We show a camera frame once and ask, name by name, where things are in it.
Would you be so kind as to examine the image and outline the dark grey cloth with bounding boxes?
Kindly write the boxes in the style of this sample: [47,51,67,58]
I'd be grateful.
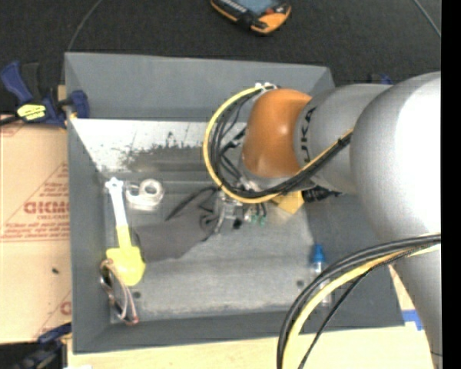
[136,185,224,263]

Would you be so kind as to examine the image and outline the grey metal bin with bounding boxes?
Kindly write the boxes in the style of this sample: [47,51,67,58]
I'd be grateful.
[63,52,406,353]

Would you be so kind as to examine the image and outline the clear glass thing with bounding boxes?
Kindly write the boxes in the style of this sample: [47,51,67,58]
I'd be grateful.
[124,178,165,213]

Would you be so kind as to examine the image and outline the clear plastic bottle, blue cap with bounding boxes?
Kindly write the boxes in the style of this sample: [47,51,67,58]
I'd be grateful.
[307,243,333,309]

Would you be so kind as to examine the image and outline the yellow and white toy shovel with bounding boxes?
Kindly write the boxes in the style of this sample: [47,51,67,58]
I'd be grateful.
[104,177,147,287]

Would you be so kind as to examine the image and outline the brown sunglasses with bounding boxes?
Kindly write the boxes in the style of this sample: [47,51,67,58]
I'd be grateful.
[98,258,141,327]

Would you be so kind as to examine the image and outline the brown cardboard board, red print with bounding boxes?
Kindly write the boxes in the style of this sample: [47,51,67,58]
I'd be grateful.
[0,114,73,346]

